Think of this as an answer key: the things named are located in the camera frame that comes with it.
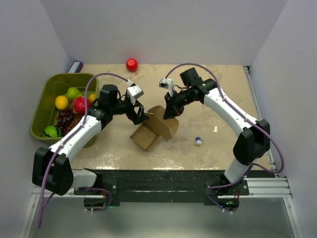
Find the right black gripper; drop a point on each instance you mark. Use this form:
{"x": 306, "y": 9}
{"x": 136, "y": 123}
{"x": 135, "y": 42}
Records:
{"x": 173, "y": 108}

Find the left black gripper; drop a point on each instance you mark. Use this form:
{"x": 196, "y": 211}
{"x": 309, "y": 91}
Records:
{"x": 139, "y": 118}

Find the brown cardboard box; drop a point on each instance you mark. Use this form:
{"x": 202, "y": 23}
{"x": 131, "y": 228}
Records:
{"x": 148, "y": 132}

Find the small blue white toy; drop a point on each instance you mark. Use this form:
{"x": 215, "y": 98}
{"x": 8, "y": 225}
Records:
{"x": 198, "y": 141}

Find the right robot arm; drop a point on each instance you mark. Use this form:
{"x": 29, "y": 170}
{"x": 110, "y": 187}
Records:
{"x": 252, "y": 134}

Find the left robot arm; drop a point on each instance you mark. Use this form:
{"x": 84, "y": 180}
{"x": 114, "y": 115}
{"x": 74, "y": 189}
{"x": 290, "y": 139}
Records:
{"x": 52, "y": 166}

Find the purple white box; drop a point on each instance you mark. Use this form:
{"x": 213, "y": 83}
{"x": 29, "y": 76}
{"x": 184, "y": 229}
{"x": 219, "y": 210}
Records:
{"x": 76, "y": 67}

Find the small orange fruit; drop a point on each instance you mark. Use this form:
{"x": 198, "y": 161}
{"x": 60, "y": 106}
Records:
{"x": 92, "y": 97}

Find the red apple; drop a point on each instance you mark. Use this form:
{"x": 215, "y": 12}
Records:
{"x": 131, "y": 65}

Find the purple grapes bunch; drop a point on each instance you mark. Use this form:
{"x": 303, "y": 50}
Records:
{"x": 67, "y": 119}

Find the yellow lemon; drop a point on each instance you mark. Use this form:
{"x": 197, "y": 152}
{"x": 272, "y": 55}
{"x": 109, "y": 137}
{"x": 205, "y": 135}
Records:
{"x": 61, "y": 102}

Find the green plastic bin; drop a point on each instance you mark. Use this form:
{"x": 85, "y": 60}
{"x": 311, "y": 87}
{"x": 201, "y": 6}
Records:
{"x": 46, "y": 112}

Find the small watermelon toy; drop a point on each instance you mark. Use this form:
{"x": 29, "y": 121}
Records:
{"x": 52, "y": 132}

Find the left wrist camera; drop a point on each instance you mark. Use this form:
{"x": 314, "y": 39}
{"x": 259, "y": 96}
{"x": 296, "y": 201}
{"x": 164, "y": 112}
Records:
{"x": 135, "y": 92}

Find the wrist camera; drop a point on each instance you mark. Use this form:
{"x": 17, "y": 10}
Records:
{"x": 168, "y": 84}
{"x": 135, "y": 92}

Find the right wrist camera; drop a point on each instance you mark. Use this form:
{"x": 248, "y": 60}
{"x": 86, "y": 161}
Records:
{"x": 168, "y": 84}

